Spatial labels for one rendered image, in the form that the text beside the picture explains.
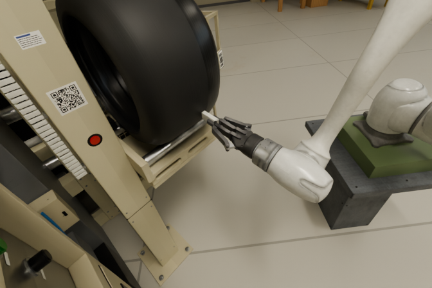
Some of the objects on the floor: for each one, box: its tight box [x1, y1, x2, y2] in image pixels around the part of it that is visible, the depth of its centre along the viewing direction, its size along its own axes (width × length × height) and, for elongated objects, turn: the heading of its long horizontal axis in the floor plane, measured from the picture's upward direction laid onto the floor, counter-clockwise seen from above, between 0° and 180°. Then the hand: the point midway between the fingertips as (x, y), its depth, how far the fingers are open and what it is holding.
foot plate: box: [137, 223, 194, 286], centre depth 140 cm, size 27×27×2 cm
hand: (209, 118), depth 74 cm, fingers closed
